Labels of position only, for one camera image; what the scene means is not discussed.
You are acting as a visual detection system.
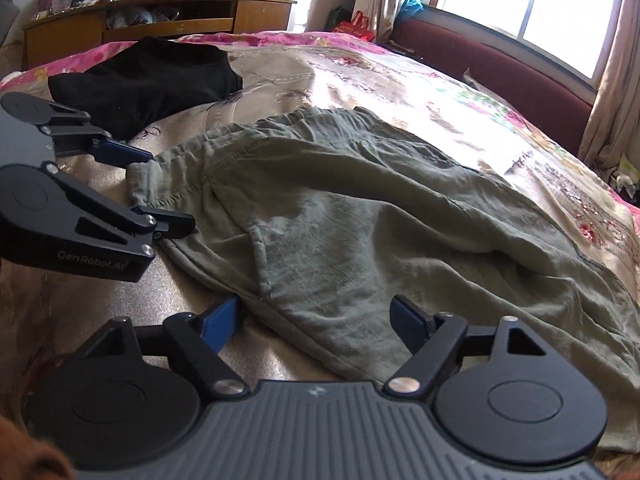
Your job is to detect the beige curtain right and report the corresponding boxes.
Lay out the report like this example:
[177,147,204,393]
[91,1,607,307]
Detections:
[578,0,639,180]

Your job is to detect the wooden TV cabinet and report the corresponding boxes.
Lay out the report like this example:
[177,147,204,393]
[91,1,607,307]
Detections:
[23,0,294,68]

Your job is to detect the maroon upholstered bench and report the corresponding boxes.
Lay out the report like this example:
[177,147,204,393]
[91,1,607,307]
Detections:
[390,8,594,155]

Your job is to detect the black folded garment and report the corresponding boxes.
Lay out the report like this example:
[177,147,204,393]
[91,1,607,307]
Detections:
[48,37,243,141]

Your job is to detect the red gift bag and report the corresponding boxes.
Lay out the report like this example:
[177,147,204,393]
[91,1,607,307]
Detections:
[333,10,376,42]

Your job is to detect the olive green pants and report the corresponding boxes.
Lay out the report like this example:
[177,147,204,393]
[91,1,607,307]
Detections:
[127,107,639,453]

